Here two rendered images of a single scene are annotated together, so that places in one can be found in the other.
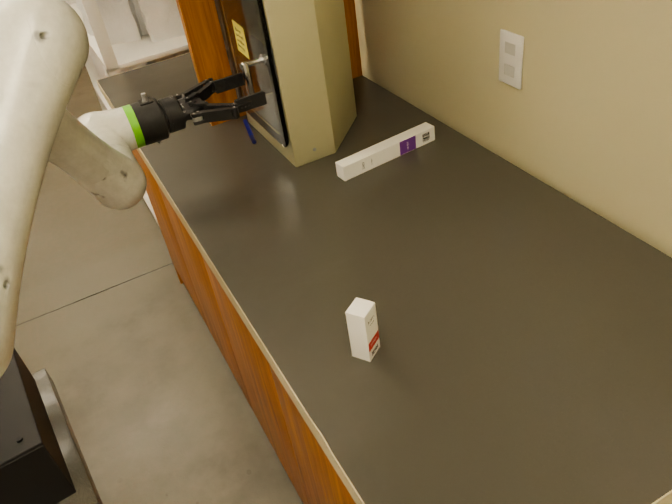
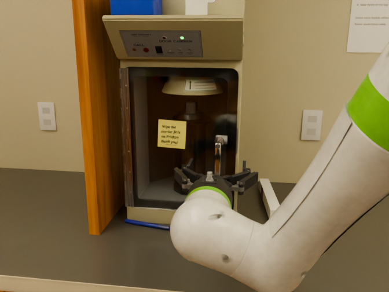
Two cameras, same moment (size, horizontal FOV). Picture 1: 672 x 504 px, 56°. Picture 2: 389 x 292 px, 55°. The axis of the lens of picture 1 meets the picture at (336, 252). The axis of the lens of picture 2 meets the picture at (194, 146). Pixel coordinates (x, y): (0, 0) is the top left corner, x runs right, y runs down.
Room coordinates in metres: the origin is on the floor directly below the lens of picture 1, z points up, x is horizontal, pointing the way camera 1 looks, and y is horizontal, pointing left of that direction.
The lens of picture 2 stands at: (0.97, 0.96, 1.45)
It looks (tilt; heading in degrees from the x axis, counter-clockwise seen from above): 15 degrees down; 300
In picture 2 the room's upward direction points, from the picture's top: straight up
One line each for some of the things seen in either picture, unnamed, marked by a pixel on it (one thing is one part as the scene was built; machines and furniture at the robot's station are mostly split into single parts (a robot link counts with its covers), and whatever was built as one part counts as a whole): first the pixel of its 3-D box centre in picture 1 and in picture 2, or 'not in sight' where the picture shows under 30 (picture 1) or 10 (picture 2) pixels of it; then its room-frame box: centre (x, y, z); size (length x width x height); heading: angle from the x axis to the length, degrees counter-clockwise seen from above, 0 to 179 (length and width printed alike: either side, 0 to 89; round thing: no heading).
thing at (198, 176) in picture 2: (201, 96); (195, 178); (1.38, 0.25, 1.15); 0.11 x 0.01 x 0.04; 154
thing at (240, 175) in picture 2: (213, 109); (234, 180); (1.30, 0.21, 1.14); 0.11 x 0.01 x 0.04; 71
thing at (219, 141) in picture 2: (254, 77); (217, 156); (1.38, 0.12, 1.17); 0.05 x 0.03 x 0.10; 112
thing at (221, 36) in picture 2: not in sight; (175, 39); (1.48, 0.18, 1.46); 0.32 x 0.11 x 0.10; 22
